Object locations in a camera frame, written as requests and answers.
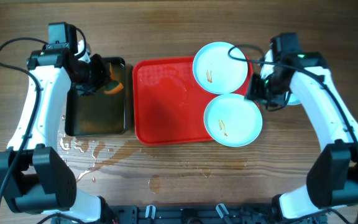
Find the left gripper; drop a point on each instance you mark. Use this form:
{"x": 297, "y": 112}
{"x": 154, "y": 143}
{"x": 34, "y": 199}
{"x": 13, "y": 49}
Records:
{"x": 104, "y": 74}

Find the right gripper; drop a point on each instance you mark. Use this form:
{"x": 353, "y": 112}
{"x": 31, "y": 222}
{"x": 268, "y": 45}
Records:
{"x": 255, "y": 92}

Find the green orange sponge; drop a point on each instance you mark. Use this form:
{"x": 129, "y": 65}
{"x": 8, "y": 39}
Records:
{"x": 112, "y": 86}

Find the white plate with long stain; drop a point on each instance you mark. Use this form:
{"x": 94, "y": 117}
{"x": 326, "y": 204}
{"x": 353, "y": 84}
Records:
{"x": 292, "y": 99}

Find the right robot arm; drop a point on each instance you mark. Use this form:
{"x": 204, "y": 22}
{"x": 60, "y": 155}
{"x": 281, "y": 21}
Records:
{"x": 332, "y": 181}

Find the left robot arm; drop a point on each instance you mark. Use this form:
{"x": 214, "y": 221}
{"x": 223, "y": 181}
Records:
{"x": 34, "y": 179}

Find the black water tray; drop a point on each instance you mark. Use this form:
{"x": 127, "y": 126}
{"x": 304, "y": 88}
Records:
{"x": 99, "y": 113}

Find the red plastic tray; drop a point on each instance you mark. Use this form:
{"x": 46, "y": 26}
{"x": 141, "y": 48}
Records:
{"x": 169, "y": 104}

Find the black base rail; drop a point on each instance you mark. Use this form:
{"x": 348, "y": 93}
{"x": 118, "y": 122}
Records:
{"x": 257, "y": 213}

